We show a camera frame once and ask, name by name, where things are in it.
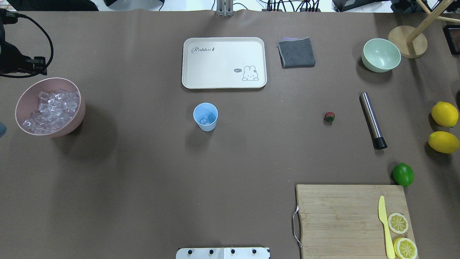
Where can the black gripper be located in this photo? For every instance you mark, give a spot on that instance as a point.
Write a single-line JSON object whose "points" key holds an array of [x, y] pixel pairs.
{"points": [[10, 57]]}

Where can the ice cube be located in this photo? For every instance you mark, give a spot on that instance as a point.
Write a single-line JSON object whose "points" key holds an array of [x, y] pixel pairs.
{"points": [[204, 121]]}

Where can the pile of clear ice cubes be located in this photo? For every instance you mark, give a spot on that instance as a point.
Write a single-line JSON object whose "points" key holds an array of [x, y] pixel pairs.
{"points": [[53, 112]]}

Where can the light blue plastic cup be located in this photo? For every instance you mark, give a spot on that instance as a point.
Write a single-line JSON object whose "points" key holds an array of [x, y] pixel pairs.
{"points": [[205, 115]]}

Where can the pink bowl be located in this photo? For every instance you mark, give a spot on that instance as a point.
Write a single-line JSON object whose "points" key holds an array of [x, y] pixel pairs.
{"points": [[29, 100]]}

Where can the cream rabbit tray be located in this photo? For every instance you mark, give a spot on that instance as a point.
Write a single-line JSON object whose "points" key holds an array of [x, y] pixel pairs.
{"points": [[224, 63]]}

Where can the grey folded cloth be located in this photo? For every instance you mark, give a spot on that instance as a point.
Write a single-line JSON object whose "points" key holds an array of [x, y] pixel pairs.
{"points": [[296, 53]]}

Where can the red strawberry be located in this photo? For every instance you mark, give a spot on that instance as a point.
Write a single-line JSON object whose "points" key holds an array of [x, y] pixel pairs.
{"points": [[329, 116]]}

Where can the wooden cutting board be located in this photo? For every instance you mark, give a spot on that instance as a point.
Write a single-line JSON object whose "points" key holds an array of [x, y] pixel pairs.
{"points": [[340, 221]]}

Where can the mint green bowl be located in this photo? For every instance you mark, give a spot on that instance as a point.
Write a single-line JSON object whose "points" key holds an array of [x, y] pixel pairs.
{"points": [[380, 55]]}

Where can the steel muddler black tip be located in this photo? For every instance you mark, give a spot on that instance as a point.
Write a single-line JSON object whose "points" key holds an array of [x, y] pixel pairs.
{"points": [[379, 142]]}

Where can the wooden mug tree stand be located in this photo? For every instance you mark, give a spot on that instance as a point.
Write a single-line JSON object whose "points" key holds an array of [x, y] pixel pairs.
{"points": [[411, 41]]}

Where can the green lime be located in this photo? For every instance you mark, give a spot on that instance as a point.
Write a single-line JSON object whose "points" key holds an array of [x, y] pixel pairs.
{"points": [[403, 174]]}

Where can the upper lemon slice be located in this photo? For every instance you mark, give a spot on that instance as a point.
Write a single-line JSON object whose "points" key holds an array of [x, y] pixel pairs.
{"points": [[398, 223]]}

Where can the lemon slice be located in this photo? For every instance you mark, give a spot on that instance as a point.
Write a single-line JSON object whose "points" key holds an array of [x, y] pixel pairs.
{"points": [[405, 248], [398, 223]]}

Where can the yellow plastic knife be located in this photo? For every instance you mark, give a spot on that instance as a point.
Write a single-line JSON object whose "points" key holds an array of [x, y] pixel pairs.
{"points": [[382, 216]]}

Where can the lower lemon slice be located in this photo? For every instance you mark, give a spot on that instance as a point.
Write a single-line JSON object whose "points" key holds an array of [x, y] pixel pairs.
{"points": [[405, 248]]}

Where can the upper yellow lemon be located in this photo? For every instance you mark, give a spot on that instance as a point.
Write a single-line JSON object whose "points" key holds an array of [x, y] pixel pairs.
{"points": [[445, 114]]}

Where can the yellow lemon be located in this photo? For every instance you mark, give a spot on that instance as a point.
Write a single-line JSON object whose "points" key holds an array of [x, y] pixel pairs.
{"points": [[443, 142], [445, 114]]}

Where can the lower yellow lemon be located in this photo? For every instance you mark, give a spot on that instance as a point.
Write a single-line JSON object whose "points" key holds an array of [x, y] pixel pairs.
{"points": [[443, 142]]}

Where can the dark brown box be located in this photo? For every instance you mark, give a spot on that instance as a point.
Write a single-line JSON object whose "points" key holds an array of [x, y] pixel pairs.
{"points": [[452, 35]]}

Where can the aluminium frame post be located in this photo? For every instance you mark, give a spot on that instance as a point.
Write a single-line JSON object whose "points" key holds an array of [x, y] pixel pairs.
{"points": [[224, 8]]}

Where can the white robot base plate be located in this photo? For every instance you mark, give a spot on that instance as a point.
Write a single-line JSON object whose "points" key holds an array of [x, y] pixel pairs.
{"points": [[224, 253]]}

